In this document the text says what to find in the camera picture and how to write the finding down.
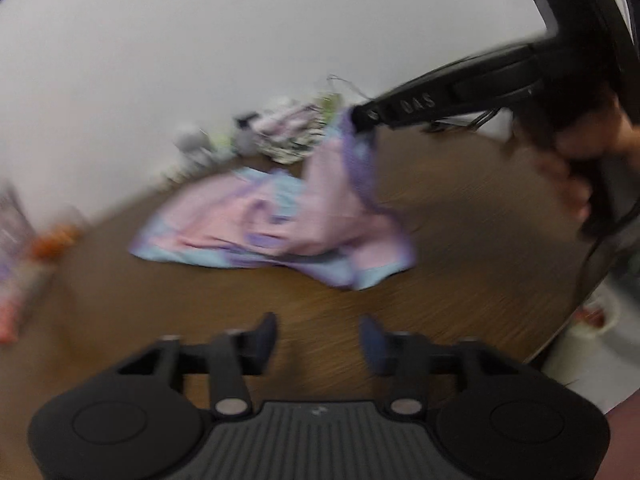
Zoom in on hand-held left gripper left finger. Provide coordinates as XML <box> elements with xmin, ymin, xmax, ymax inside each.
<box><xmin>117</xmin><ymin>311</ymin><xmax>279</xmax><ymax>418</ymax></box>

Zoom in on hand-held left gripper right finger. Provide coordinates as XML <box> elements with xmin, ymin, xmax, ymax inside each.
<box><xmin>359</xmin><ymin>314</ymin><xmax>521</xmax><ymax>418</ymax></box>

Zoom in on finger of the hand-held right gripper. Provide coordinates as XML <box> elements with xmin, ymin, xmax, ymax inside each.
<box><xmin>350</xmin><ymin>72</ymin><xmax>453</xmax><ymax>136</ymax></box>

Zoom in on pink blue purple garment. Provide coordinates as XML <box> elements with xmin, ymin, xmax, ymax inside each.
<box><xmin>129</xmin><ymin>110</ymin><xmax>418</xmax><ymax>291</ymax></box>

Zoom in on pink folded clothes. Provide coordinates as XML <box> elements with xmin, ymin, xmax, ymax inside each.
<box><xmin>252</xmin><ymin>100</ymin><xmax>331</xmax><ymax>136</ymax></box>

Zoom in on person's right hand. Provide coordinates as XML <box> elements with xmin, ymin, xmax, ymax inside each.
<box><xmin>532</xmin><ymin>109</ymin><xmax>640</xmax><ymax>222</ymax></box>

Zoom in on white green printed folded cloth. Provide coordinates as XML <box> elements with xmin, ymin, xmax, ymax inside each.
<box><xmin>260</xmin><ymin>125</ymin><xmax>326</xmax><ymax>165</ymax></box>

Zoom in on white round robot toy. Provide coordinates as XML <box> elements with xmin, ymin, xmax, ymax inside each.
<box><xmin>172</xmin><ymin>122</ymin><xmax>216</xmax><ymax>168</ymax></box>

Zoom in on orange snack bag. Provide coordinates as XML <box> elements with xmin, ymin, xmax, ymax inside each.
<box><xmin>30</xmin><ymin>222</ymin><xmax>83</xmax><ymax>261</ymax></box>

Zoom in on white trash bin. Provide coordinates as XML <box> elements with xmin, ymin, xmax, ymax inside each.
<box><xmin>575</xmin><ymin>294</ymin><xmax>623</xmax><ymax>341</ymax></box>

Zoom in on red white snack packet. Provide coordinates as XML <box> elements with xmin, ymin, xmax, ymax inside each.
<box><xmin>0</xmin><ymin>255</ymin><xmax>56</xmax><ymax>346</ymax></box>

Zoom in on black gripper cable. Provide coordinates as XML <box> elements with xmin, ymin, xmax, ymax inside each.
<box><xmin>575</xmin><ymin>210</ymin><xmax>640</xmax><ymax>311</ymax></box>

